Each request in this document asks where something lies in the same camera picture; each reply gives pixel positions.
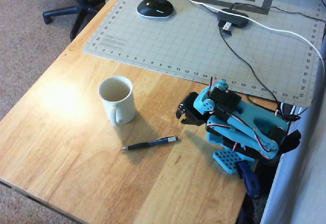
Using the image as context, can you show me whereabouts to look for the black office chair base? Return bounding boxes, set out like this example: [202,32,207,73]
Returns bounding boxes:
[42,0,106,42]

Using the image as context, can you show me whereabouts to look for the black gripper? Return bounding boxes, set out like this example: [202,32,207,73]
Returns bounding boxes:
[175,92,212,127]

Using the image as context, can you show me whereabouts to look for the dark blue pen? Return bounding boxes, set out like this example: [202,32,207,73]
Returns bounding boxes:
[120,136,181,151]

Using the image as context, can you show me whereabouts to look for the white ceramic mug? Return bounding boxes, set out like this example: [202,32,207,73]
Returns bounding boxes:
[98,75,136,127]

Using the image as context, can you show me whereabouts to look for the blue table clamp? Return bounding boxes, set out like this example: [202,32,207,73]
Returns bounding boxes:
[236,161,261,197]

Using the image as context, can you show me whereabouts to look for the black computer mouse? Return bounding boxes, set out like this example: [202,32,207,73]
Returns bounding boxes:
[136,0,177,20]

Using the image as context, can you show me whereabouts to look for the black USB plug cable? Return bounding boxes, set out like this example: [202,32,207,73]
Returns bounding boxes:
[218,21,282,105]

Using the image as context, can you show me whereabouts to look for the white cable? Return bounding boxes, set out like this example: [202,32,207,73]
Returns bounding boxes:
[183,0,326,87]

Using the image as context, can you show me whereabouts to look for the black USB hub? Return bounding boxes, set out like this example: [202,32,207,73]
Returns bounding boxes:
[216,8,250,29]

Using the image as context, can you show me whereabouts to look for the black hub cable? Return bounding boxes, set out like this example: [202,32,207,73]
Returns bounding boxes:
[230,2,326,23]

